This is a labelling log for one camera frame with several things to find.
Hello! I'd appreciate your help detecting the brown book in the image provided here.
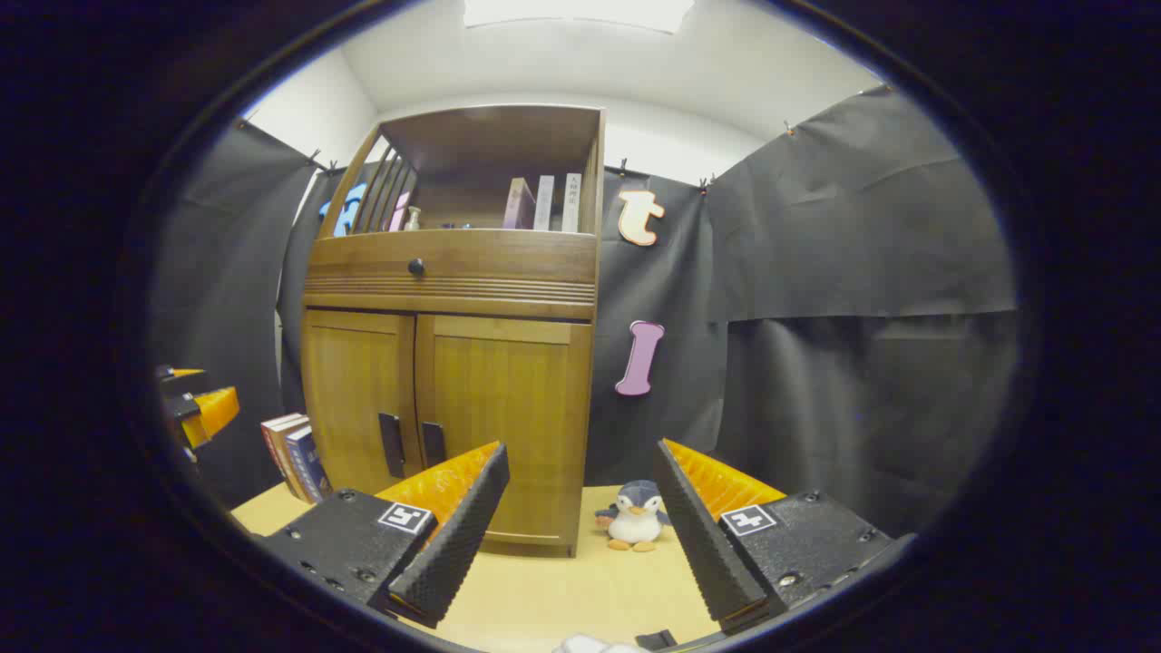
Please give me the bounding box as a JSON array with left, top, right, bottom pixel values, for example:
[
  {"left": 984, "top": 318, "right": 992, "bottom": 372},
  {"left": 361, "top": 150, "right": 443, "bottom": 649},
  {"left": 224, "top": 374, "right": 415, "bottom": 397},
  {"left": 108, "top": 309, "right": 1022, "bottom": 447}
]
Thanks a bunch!
[{"left": 269, "top": 417, "right": 314, "bottom": 502}]

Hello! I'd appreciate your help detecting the penguin plush toy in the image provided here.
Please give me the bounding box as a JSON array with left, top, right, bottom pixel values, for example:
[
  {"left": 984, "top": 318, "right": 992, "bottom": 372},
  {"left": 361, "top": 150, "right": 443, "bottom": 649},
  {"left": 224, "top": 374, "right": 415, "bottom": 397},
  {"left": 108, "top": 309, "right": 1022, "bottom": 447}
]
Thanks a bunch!
[{"left": 595, "top": 480, "right": 672, "bottom": 552}]

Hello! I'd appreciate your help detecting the ceiling light panel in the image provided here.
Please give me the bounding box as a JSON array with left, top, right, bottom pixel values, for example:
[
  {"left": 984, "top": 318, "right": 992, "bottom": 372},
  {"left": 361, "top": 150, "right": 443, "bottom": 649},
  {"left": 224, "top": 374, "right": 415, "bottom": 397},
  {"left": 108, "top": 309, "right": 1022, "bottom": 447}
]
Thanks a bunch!
[{"left": 463, "top": 0, "right": 695, "bottom": 34}]

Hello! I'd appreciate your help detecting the dark blue book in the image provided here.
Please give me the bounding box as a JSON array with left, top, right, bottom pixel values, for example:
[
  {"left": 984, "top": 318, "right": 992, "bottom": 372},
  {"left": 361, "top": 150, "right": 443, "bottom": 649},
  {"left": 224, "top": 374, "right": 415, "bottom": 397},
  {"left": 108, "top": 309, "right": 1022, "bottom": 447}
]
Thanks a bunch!
[{"left": 285, "top": 426, "right": 333, "bottom": 504}]

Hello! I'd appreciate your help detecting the black backdrop cloth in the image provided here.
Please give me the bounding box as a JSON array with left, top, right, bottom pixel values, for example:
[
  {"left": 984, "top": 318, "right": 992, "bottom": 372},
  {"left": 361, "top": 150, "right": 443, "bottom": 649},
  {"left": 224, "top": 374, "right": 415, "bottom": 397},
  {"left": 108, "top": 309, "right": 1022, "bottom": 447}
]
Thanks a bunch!
[{"left": 150, "top": 86, "right": 1021, "bottom": 536}]

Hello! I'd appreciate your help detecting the red and white book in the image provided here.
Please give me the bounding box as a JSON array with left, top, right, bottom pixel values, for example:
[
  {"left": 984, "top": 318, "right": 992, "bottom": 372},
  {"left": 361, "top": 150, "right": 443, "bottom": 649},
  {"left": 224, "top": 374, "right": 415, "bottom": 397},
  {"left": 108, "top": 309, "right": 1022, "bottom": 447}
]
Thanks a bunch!
[{"left": 260, "top": 414, "right": 305, "bottom": 498}]

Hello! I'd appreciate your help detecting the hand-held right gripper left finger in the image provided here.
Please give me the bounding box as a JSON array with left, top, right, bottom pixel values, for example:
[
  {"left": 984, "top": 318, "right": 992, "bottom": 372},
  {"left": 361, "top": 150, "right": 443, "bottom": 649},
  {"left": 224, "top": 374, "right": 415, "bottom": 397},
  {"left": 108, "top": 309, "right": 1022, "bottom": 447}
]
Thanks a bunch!
[{"left": 259, "top": 442, "right": 511, "bottom": 629}]

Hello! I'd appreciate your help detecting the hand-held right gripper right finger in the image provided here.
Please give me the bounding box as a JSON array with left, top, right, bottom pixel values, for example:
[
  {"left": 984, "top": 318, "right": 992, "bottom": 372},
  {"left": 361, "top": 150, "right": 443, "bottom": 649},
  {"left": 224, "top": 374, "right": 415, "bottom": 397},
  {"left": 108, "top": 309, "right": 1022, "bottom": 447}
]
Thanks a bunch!
[{"left": 653, "top": 439, "right": 917, "bottom": 636}]

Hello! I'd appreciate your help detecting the wooden cabinet door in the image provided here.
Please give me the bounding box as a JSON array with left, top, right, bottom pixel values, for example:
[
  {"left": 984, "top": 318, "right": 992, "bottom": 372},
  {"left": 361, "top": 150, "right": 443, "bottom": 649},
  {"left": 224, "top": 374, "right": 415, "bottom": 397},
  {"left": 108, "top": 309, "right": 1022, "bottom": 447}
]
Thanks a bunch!
[
  {"left": 302, "top": 308, "right": 420, "bottom": 495},
  {"left": 415, "top": 313, "right": 595, "bottom": 554}
]

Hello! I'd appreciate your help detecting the wooden double-door shoe cabinet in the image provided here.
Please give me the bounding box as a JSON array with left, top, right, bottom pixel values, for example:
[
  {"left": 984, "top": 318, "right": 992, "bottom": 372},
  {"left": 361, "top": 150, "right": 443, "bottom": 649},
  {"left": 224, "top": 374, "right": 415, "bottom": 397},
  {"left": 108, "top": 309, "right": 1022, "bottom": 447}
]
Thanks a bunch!
[{"left": 299, "top": 104, "right": 607, "bottom": 557}]

